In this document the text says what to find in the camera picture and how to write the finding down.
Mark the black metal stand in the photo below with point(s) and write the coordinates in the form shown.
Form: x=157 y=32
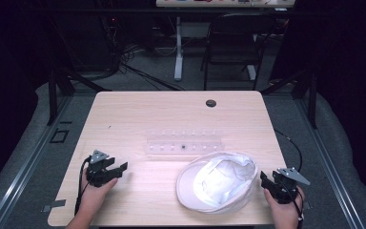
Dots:
x=301 y=92
x=58 y=92

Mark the clear plastic rack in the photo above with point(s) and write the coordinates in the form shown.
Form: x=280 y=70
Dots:
x=184 y=143

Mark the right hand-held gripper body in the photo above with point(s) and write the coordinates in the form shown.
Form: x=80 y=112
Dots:
x=286 y=186

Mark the white desk leg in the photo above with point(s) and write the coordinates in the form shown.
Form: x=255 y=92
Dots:
x=178 y=51

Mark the person's right hand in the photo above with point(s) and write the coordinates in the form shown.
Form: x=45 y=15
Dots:
x=284 y=212

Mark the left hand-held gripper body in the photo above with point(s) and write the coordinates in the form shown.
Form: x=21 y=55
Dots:
x=97 y=171

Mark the table grommet hole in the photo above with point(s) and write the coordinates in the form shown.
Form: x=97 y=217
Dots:
x=210 y=103

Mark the black chair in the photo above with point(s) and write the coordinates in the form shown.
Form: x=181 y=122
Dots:
x=235 y=47

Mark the white cap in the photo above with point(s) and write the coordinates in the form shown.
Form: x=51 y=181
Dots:
x=217 y=182

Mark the background desk top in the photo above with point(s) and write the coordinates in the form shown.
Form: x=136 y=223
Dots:
x=225 y=3

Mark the person's left hand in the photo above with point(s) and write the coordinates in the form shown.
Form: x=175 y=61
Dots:
x=94 y=194

